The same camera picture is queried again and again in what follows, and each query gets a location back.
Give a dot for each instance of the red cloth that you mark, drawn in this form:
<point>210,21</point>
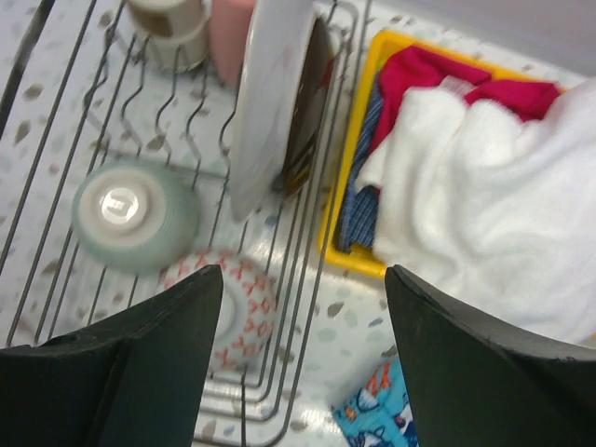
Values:
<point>416,67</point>

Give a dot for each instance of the blue patterned cloth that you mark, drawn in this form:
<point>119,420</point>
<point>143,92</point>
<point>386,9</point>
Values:
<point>379,414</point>

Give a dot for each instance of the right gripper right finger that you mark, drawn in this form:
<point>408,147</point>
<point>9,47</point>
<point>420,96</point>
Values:
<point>475,380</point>

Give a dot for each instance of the yellow plastic bin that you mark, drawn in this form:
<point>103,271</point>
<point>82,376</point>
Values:
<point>347,231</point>

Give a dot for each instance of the white towel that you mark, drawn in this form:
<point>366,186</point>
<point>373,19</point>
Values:
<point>493,211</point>

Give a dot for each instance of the pink cup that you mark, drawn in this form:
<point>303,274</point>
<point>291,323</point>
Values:
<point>229,28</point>

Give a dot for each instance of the red and blue plate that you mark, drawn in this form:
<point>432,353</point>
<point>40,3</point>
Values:
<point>273,62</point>

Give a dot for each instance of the red bowl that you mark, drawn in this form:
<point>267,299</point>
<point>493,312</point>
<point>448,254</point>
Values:
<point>309,107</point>

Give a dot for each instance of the light blue bowl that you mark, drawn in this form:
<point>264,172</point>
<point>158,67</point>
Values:
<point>135,216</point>

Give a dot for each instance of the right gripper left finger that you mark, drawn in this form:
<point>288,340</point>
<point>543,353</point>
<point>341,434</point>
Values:
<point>133,379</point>

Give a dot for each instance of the blue patterned bowl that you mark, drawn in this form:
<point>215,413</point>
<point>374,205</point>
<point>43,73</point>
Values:
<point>248,309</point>

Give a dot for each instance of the wire dish rack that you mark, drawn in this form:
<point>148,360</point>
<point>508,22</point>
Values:
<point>77,92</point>

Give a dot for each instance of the metal cup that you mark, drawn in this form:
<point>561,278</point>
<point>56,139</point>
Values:
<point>173,33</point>

